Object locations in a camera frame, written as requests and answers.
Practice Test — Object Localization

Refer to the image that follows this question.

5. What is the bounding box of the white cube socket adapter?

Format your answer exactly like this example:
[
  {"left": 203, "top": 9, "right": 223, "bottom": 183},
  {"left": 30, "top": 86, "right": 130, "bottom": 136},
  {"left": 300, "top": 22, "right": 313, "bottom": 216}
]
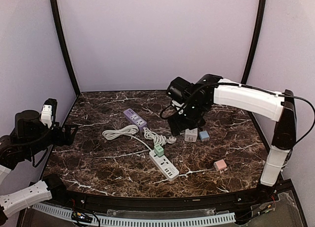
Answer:
[{"left": 184, "top": 128, "right": 198, "bottom": 142}]

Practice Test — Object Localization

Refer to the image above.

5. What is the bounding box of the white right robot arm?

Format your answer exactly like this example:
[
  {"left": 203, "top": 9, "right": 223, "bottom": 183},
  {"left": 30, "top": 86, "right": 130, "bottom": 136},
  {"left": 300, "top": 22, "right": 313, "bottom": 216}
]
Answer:
[{"left": 165, "top": 74, "right": 299, "bottom": 187}]

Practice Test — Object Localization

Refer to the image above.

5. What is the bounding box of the black frame post left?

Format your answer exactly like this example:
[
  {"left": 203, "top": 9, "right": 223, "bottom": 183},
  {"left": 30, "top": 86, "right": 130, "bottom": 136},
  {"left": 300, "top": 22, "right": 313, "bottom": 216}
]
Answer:
[{"left": 50, "top": 0, "right": 81, "bottom": 97}]

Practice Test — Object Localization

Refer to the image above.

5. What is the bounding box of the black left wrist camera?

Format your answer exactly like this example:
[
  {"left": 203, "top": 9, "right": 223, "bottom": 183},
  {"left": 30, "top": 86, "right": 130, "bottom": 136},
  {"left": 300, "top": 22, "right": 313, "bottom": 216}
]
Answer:
[{"left": 40, "top": 98, "right": 58, "bottom": 129}]

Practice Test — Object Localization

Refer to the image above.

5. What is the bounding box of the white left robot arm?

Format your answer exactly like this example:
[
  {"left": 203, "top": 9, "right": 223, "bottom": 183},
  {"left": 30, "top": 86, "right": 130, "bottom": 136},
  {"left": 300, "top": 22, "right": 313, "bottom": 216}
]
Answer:
[{"left": 0, "top": 110, "right": 78, "bottom": 225}]

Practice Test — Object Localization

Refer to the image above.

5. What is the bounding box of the black front table rail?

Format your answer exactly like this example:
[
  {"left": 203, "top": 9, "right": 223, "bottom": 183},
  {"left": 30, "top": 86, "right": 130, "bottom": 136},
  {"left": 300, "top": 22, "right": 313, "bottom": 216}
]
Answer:
[{"left": 47, "top": 189, "right": 282, "bottom": 214}]

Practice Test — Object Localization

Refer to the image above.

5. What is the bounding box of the white power strip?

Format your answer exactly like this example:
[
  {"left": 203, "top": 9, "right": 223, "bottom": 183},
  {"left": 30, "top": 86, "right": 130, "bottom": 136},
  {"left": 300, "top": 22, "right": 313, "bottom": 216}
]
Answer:
[{"left": 149, "top": 151, "right": 179, "bottom": 181}]

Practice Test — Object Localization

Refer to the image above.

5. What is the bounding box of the white cord with plug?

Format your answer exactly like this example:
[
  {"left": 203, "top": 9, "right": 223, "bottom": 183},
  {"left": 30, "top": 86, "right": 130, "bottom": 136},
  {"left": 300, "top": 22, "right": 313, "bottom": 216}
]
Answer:
[{"left": 142, "top": 128, "right": 177, "bottom": 147}]

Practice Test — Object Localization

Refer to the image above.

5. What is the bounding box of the white power strip cord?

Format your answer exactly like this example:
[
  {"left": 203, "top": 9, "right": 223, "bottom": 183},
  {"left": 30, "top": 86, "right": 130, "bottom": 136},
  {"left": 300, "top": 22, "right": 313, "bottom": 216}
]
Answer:
[{"left": 102, "top": 125, "right": 155, "bottom": 154}]

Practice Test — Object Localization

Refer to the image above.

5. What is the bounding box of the white slotted cable duct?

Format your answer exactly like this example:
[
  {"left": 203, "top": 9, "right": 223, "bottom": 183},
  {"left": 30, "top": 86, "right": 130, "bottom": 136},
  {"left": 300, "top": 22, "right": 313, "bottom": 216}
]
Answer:
[{"left": 32, "top": 203, "right": 236, "bottom": 227}]

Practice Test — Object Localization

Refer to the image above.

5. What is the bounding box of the green plug adapter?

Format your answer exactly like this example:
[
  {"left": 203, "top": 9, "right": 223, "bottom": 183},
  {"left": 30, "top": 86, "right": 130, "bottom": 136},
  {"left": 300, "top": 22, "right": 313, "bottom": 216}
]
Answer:
[{"left": 154, "top": 144, "right": 164, "bottom": 157}]

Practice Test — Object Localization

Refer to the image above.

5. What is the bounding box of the purple power strip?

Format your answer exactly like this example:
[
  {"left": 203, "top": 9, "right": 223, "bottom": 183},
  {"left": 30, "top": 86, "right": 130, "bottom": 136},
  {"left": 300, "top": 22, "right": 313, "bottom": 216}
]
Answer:
[{"left": 123, "top": 108, "right": 147, "bottom": 131}]

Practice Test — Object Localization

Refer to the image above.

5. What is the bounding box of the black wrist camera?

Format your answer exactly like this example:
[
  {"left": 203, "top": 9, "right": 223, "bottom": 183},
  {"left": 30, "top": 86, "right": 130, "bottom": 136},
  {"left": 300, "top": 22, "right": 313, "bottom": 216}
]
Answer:
[
  {"left": 166, "top": 77, "right": 191, "bottom": 103},
  {"left": 40, "top": 98, "right": 58, "bottom": 129}
]

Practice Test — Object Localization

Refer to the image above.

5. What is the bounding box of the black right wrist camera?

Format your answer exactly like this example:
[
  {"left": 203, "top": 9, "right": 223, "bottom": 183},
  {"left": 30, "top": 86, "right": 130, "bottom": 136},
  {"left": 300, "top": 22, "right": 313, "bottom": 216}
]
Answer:
[{"left": 166, "top": 77, "right": 191, "bottom": 103}]

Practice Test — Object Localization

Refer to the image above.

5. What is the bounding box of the blue plug adapter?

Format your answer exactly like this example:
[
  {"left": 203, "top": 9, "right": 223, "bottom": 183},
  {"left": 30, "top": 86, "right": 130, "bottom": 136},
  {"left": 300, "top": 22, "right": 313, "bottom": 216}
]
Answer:
[{"left": 199, "top": 130, "right": 210, "bottom": 142}]

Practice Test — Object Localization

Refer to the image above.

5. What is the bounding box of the pink plug adapter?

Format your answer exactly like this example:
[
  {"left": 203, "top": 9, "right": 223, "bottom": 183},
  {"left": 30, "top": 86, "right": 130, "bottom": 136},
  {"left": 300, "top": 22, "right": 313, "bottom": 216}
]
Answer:
[{"left": 214, "top": 159, "right": 227, "bottom": 171}]

